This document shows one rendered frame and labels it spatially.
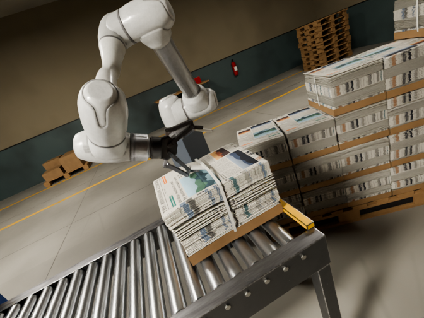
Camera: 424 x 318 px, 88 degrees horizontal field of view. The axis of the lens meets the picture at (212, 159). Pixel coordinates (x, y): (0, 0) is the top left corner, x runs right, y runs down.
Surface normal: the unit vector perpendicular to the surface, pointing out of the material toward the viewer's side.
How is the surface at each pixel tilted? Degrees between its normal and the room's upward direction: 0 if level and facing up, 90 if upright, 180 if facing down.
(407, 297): 0
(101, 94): 58
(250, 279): 0
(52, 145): 90
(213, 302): 0
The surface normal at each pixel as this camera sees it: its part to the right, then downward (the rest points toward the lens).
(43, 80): 0.33, 0.27
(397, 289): -0.35, -0.86
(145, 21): 0.07, 0.63
